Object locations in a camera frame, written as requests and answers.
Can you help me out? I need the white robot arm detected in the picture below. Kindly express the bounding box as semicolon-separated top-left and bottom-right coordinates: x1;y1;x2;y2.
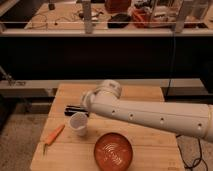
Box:
81;80;213;143

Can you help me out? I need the black rectangular bar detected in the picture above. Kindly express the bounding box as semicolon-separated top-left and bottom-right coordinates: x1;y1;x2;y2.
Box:
64;105;89;116

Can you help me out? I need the red-orange round plate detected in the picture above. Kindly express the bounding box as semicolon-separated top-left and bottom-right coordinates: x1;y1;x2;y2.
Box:
94;132;133;171

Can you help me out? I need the orange toy carrot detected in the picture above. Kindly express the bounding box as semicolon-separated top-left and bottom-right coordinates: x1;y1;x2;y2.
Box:
43;124;65;152

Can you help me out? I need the grey metal post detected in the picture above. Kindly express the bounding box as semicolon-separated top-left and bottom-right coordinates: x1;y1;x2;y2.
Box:
82;0;93;34

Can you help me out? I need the black cable on floor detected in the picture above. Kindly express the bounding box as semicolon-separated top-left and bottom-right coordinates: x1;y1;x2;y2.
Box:
175;133;210;171

